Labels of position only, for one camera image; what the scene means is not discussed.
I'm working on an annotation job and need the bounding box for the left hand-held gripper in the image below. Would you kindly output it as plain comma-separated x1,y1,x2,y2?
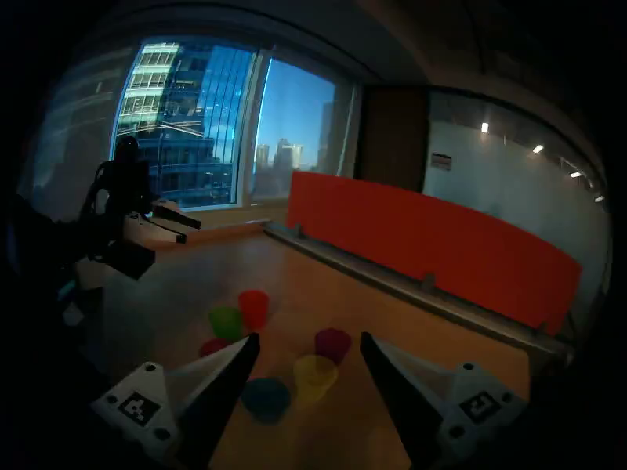
78,136,202,281

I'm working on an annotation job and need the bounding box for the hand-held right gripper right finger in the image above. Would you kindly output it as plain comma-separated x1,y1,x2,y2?
359,331,530,470

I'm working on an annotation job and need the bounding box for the red plastic cup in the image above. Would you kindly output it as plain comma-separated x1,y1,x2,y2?
199,337,232,358
237,289,270,333

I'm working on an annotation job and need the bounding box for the green plastic cup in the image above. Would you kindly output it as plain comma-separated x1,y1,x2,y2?
208,305,245,341

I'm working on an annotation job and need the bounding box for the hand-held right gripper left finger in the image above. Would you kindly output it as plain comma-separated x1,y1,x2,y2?
89,332,261,470

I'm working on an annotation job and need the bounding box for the purple plastic cup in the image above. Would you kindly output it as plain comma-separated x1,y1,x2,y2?
313,327,353,367

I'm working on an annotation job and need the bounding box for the yellow plastic cup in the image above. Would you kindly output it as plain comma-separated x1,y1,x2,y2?
292,354,339,403

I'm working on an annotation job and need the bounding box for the blue plastic cup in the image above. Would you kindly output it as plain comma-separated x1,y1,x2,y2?
240,377,292,425

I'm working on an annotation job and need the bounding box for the red desk screen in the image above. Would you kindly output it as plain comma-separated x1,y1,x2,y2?
263,170,585,369

